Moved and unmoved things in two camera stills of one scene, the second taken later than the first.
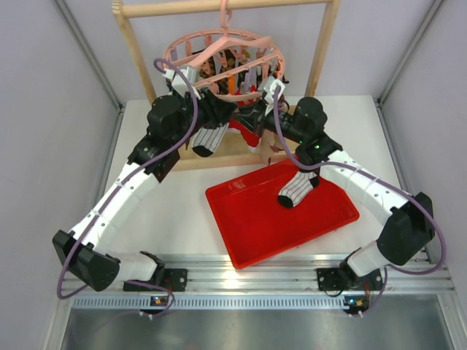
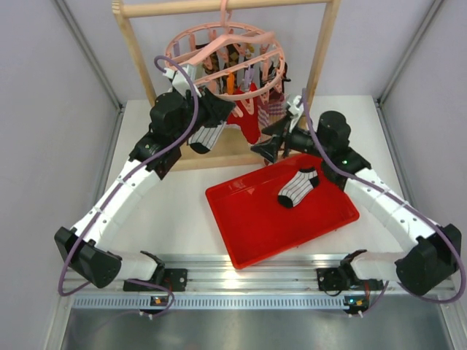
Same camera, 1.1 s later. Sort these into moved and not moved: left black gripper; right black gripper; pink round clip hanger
Moved: right black gripper
Not moved: left black gripper; pink round clip hanger
